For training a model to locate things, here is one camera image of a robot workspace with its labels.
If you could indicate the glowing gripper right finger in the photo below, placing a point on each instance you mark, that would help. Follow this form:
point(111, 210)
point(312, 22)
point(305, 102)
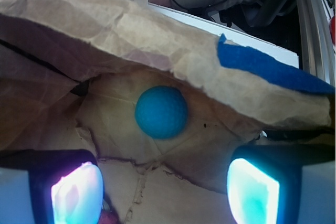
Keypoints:
point(282, 184)

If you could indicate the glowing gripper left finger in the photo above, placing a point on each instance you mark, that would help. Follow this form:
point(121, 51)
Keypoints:
point(61, 186)

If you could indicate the blue dimpled ball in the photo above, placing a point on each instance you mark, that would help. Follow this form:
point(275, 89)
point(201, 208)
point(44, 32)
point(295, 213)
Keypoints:
point(161, 112)

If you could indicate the brown paper bag tray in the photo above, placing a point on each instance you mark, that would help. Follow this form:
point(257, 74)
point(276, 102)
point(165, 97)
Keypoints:
point(72, 71)

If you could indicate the blue tape strip top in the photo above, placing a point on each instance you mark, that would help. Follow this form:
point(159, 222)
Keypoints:
point(268, 68)

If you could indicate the white plastic board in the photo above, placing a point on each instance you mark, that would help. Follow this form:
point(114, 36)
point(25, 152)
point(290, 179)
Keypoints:
point(237, 37)

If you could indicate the aluminium frame rail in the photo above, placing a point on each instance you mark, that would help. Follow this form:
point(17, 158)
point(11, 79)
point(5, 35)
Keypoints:
point(318, 50)

